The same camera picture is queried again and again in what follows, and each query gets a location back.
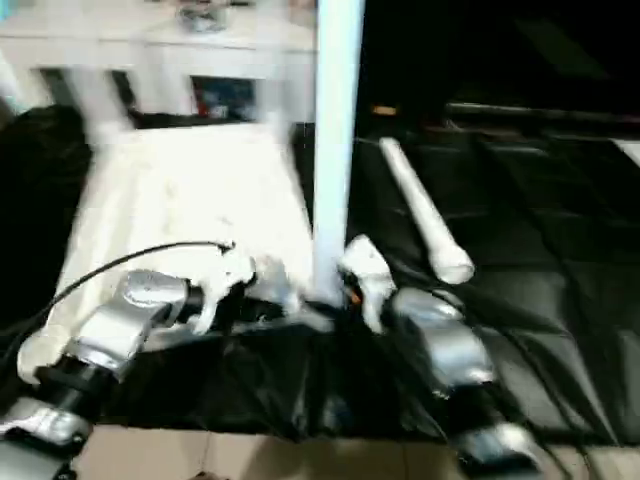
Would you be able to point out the white plastic table leg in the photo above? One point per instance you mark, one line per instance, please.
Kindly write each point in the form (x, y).
(425, 210)
(282, 110)
(105, 105)
(335, 130)

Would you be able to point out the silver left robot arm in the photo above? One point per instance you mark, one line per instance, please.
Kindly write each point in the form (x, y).
(110, 335)

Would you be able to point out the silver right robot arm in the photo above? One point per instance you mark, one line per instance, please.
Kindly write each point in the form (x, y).
(450, 360)

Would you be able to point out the white plastic table top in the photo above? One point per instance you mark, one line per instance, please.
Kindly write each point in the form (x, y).
(180, 200)

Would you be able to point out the small yellow tag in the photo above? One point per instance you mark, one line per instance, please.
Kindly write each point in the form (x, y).
(385, 110)

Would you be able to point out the black work mat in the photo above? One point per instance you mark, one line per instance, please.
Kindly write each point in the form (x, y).
(560, 280)

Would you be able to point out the dark low shelf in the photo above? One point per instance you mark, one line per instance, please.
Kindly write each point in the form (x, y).
(550, 113)

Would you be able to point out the white cabinet with glass doors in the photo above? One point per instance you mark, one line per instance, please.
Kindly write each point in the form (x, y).
(150, 55)

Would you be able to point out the shiny ornament on cabinet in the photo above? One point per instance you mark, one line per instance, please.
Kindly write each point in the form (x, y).
(203, 14)

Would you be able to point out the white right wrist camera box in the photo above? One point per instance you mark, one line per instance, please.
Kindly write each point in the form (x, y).
(368, 275)

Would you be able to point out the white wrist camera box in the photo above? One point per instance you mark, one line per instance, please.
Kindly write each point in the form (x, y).
(368, 275)
(225, 280)

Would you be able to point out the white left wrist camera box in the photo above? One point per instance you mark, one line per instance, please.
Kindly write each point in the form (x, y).
(225, 280)

